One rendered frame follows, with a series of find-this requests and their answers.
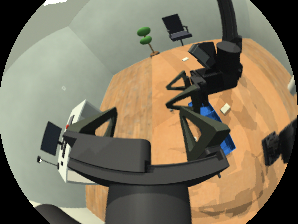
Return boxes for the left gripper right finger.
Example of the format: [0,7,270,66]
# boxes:
[179,107,230,161]

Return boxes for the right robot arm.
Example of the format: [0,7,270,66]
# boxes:
[188,0,243,91]

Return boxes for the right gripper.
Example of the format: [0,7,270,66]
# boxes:
[165,70,223,114]

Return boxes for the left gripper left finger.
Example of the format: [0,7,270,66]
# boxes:
[66,107,118,137]

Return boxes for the blue rack of bins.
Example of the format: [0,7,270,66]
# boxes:
[188,102,236,155]

